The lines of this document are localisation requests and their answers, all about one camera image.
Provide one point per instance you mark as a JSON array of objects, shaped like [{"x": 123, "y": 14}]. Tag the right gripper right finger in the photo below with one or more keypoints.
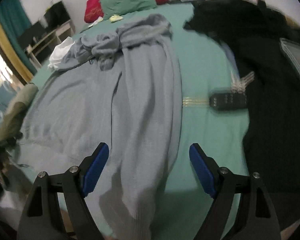
[{"x": 256, "y": 217}]

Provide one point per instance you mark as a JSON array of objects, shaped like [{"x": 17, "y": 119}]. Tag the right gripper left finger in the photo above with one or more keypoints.
[{"x": 41, "y": 217}]

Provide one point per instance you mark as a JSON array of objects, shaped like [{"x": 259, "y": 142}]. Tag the grey sweatshirt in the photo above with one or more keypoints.
[{"x": 122, "y": 88}]

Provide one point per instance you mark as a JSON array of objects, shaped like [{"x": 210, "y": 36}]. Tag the black garment pile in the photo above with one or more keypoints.
[{"x": 272, "y": 142}]

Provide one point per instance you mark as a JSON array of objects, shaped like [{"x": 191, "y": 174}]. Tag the green bed sheet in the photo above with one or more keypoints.
[{"x": 181, "y": 203}]

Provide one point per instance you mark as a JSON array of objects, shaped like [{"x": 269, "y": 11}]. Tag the khaki folded garment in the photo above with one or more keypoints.
[{"x": 16, "y": 111}]

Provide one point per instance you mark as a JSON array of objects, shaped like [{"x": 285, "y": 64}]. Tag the white crumpled garment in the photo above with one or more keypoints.
[{"x": 59, "y": 52}]

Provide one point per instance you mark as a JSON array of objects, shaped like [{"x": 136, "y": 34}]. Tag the beige wooden shelf unit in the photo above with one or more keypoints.
[{"x": 50, "y": 40}]

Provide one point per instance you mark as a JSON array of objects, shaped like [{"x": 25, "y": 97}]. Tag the white papers by pillow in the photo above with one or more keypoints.
[{"x": 99, "y": 19}]

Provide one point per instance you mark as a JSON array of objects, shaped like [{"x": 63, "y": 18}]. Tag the yellow small cloth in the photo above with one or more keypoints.
[{"x": 115, "y": 18}]

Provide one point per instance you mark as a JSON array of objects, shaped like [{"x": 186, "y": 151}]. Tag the teal and yellow curtain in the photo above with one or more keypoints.
[{"x": 13, "y": 23}]

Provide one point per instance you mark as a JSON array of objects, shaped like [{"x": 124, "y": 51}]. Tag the green pillow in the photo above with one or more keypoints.
[{"x": 122, "y": 7}]

